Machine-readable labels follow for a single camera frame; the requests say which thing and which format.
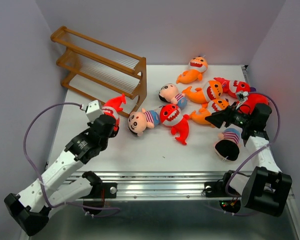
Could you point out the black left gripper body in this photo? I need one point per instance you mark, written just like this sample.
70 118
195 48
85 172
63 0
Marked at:
114 132

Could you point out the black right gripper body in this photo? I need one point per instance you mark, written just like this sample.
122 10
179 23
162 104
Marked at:
238 118

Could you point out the red shark plush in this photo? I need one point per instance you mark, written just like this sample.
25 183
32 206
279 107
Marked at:
248 105
172 117
231 87
113 107

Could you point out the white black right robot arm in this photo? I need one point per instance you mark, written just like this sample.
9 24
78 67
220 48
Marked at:
258 181

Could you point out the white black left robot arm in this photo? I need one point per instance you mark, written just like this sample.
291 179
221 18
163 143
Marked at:
32 207

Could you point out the boy doll near shelf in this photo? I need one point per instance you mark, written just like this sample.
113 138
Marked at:
139 121

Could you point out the brown wooden toy shelf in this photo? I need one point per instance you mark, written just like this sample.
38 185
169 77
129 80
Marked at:
99 71

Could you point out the near orange shark plush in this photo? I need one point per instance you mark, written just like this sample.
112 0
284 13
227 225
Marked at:
207 110

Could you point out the orange shark plush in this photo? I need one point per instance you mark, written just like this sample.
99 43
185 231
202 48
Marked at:
197 66
212 90
207 110

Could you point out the middle orange shark plush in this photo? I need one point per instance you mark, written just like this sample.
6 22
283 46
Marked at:
212 90

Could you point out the boy doll black hair front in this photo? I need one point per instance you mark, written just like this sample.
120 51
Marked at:
228 145

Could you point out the boy doll centre table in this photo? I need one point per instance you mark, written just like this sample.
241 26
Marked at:
169 93

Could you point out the far orange shark plush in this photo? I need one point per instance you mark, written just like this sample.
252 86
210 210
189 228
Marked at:
197 66

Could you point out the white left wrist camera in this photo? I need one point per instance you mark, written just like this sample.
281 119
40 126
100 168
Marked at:
93 110

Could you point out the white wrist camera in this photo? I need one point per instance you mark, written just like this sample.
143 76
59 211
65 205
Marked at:
242 96
93 110

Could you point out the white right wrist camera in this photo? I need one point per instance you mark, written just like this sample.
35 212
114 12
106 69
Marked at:
242 96

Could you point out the aluminium mounting rail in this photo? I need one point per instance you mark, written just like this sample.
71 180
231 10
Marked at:
143 186

